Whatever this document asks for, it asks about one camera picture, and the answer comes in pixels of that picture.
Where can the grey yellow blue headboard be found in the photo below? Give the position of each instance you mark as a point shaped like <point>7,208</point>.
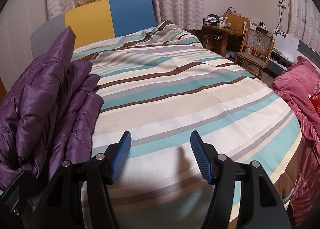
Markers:
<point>95,22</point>

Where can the wooden rattan chair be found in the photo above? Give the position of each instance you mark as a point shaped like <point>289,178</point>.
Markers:
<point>256,50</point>

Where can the wooden desk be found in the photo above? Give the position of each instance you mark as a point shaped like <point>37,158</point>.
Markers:
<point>229,24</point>

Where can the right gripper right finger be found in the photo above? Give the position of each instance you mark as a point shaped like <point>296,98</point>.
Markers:
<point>220,171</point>

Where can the red pink blanket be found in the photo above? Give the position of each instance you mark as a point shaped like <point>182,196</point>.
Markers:
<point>295,86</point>

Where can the striped bed duvet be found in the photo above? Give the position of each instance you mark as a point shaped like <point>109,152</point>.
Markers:
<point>160,84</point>

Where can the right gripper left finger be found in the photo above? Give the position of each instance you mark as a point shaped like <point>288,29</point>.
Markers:
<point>103,170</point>

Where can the purple quilted down jacket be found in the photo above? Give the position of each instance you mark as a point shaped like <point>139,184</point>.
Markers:
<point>49,115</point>

